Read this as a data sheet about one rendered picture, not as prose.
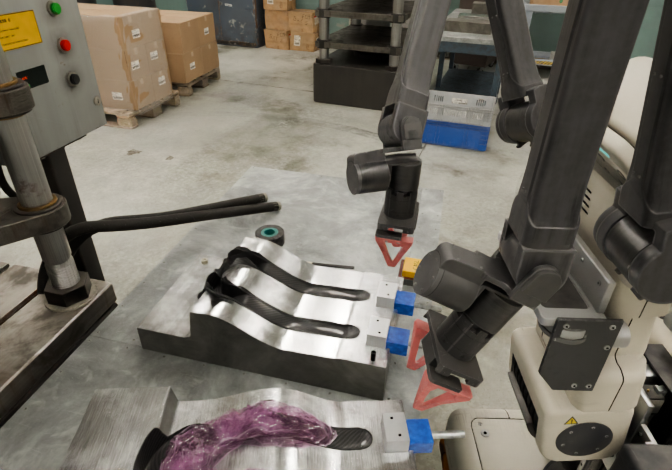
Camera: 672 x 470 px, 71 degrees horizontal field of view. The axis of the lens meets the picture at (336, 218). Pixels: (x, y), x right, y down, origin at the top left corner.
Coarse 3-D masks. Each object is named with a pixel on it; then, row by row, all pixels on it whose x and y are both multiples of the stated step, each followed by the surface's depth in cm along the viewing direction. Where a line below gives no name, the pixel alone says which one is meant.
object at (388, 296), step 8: (384, 288) 96; (392, 288) 96; (384, 296) 94; (392, 296) 94; (400, 296) 96; (408, 296) 96; (376, 304) 95; (384, 304) 94; (392, 304) 94; (400, 304) 94; (408, 304) 94; (416, 304) 95; (424, 304) 95; (400, 312) 95; (408, 312) 94
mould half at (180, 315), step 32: (288, 256) 106; (192, 288) 103; (256, 288) 95; (288, 288) 99; (160, 320) 95; (192, 320) 88; (224, 320) 86; (256, 320) 89; (352, 320) 92; (192, 352) 93; (224, 352) 90; (256, 352) 88; (288, 352) 86; (320, 352) 85; (352, 352) 84; (384, 352) 85; (320, 384) 88; (352, 384) 86; (384, 384) 84
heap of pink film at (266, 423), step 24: (264, 408) 69; (288, 408) 73; (192, 432) 70; (216, 432) 69; (240, 432) 69; (264, 432) 69; (288, 432) 69; (312, 432) 71; (168, 456) 67; (192, 456) 67; (216, 456) 68
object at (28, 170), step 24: (0, 48) 83; (0, 72) 83; (24, 120) 89; (0, 144) 89; (24, 144) 90; (24, 168) 92; (24, 192) 94; (48, 192) 97; (48, 240) 100; (48, 264) 103; (72, 264) 107; (48, 288) 107; (72, 288) 107; (96, 288) 114
